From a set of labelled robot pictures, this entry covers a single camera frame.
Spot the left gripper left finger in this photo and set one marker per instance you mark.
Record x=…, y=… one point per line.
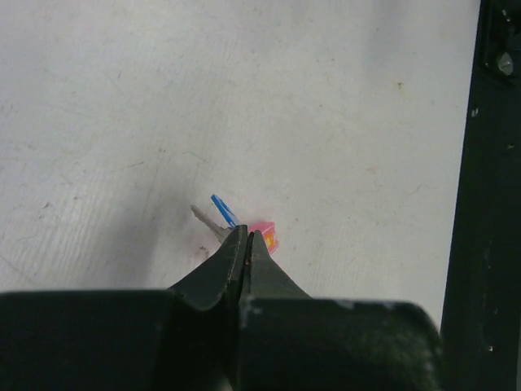
x=219, y=279

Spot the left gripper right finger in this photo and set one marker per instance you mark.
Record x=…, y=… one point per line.
x=263, y=277

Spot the pink keychain charm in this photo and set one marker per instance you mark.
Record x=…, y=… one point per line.
x=268, y=231

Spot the silver key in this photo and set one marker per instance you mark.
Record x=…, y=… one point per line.
x=219, y=231

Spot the blue capped key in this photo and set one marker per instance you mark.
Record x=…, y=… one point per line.
x=225, y=211

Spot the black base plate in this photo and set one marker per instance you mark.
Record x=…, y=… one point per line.
x=480, y=323

